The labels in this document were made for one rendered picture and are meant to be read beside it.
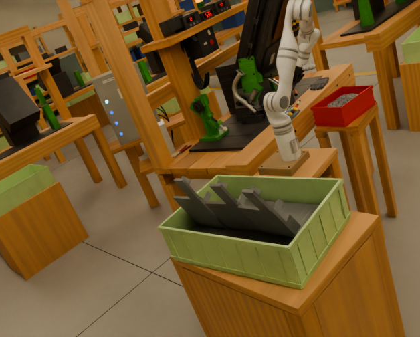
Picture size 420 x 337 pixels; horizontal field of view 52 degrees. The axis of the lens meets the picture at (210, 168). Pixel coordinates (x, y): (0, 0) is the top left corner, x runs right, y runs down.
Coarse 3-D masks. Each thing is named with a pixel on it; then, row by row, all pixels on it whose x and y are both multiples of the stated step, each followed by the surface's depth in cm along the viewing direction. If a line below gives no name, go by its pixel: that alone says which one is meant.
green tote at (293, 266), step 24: (240, 192) 193; (264, 192) 184; (288, 192) 176; (312, 192) 168; (336, 192) 154; (312, 216) 142; (336, 216) 155; (168, 240) 173; (192, 240) 162; (216, 240) 152; (240, 240) 144; (312, 240) 141; (192, 264) 171; (216, 264) 161; (240, 264) 151; (264, 264) 143; (288, 264) 136; (312, 264) 142
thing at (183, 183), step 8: (184, 184) 159; (184, 192) 164; (192, 192) 161; (176, 200) 174; (184, 200) 170; (192, 200) 167; (200, 200) 164; (184, 208) 177; (192, 208) 173; (200, 208) 169; (208, 208) 167; (192, 216) 180; (200, 216) 176; (208, 216) 172; (216, 216) 171; (200, 224) 183; (208, 224) 179; (216, 224) 175
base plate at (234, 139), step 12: (300, 84) 305; (228, 120) 287; (264, 120) 262; (228, 132) 265; (240, 132) 257; (252, 132) 250; (204, 144) 260; (216, 144) 253; (228, 144) 246; (240, 144) 240
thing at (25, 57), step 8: (40, 40) 1086; (8, 48) 1032; (40, 48) 1091; (16, 56) 1074; (24, 56) 1068; (0, 64) 1032; (16, 64) 1046; (0, 72) 1023; (24, 72) 1069; (24, 80) 1066; (32, 80) 1074; (32, 88) 1092; (40, 88) 1096
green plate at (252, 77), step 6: (240, 60) 263; (246, 60) 261; (252, 60) 258; (240, 66) 265; (246, 66) 262; (252, 66) 259; (246, 72) 263; (252, 72) 260; (246, 78) 264; (252, 78) 261; (258, 78) 263; (246, 84) 265; (252, 84) 262; (246, 90) 266; (252, 90) 264
